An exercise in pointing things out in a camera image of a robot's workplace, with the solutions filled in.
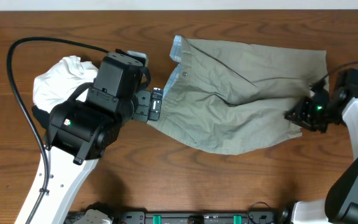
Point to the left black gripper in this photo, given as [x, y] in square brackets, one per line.
[148, 106]

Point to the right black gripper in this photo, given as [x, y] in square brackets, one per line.
[301, 117]

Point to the khaki green shorts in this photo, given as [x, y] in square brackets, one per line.
[230, 98]

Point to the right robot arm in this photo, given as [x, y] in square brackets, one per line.
[341, 202]

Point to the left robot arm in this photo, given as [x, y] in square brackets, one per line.
[83, 126]

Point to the white crumpled garment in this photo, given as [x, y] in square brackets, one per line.
[61, 80]

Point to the black garment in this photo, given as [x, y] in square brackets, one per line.
[41, 116]

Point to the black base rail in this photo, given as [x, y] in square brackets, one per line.
[99, 213]

